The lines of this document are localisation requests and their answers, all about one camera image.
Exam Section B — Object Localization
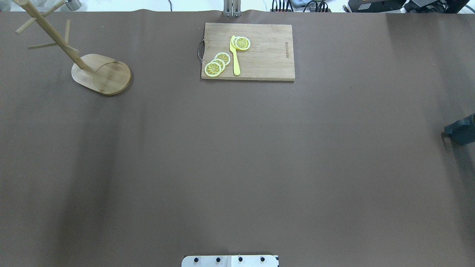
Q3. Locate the middle overlapping lemon slice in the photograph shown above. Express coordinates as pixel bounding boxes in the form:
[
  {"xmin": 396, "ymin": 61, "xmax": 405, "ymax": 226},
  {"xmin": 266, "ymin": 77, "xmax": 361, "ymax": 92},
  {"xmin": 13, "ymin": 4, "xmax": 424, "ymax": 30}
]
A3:
[{"xmin": 212, "ymin": 59, "xmax": 226, "ymax": 71}]

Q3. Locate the aluminium frame post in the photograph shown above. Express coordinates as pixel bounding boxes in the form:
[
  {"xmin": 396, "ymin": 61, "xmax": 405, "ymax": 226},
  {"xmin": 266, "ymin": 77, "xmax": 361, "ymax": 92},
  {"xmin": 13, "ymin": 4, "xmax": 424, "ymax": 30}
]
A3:
[{"xmin": 223, "ymin": 0, "xmax": 242, "ymax": 17}]

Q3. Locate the overlapping lemon slice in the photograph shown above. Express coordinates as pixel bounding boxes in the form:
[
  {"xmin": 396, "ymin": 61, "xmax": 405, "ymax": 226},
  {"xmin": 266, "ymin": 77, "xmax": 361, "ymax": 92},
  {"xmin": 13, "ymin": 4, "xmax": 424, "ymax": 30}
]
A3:
[
  {"xmin": 214, "ymin": 52, "xmax": 231, "ymax": 66},
  {"xmin": 212, "ymin": 59, "xmax": 226, "ymax": 71}
]

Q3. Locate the lemon slice under knife blade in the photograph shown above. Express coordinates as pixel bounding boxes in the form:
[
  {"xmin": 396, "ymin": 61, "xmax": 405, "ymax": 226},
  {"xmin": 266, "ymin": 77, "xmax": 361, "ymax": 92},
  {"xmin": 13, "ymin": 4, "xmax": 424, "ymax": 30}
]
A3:
[{"xmin": 230, "ymin": 36, "xmax": 240, "ymax": 50}]

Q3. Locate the upper overlapping lemon slice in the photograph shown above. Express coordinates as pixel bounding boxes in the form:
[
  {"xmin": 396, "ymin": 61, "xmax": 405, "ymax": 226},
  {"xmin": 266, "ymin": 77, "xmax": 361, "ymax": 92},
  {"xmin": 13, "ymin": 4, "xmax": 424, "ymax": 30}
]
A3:
[{"xmin": 214, "ymin": 52, "xmax": 231, "ymax": 66}]

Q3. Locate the bamboo cutting board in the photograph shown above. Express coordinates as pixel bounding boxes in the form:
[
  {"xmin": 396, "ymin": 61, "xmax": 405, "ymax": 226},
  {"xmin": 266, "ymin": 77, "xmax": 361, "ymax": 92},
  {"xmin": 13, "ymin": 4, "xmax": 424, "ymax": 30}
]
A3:
[{"xmin": 201, "ymin": 23, "xmax": 295, "ymax": 82}]

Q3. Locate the dark teal cup yellow inside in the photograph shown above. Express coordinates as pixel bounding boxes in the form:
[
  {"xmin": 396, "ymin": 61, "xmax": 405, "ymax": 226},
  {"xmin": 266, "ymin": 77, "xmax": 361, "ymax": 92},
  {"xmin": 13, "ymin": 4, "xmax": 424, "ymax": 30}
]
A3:
[{"xmin": 444, "ymin": 113, "xmax": 475, "ymax": 145}]

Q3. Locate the lemon slice beside knife blade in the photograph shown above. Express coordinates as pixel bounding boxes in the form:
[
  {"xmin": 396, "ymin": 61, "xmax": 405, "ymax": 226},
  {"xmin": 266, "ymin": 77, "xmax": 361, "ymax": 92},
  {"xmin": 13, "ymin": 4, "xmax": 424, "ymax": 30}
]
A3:
[{"xmin": 233, "ymin": 36, "xmax": 251, "ymax": 51}]

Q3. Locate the wooden cup storage rack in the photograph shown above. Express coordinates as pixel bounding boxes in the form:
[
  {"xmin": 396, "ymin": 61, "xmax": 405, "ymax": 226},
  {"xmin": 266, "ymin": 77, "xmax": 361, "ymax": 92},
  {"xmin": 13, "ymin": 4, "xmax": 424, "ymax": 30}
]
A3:
[{"xmin": 14, "ymin": 0, "xmax": 132, "ymax": 96}]

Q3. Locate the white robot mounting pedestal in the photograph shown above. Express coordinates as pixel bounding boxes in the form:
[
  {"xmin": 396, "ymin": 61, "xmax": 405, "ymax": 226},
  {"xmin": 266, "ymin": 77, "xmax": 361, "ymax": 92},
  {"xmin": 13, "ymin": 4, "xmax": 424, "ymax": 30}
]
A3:
[{"xmin": 181, "ymin": 255, "xmax": 279, "ymax": 267}]

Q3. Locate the yellow plastic knife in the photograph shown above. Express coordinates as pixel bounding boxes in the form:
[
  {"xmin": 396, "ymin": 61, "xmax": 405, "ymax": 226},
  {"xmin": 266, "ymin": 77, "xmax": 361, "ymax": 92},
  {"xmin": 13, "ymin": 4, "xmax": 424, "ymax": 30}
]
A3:
[{"xmin": 229, "ymin": 35, "xmax": 241, "ymax": 76}]

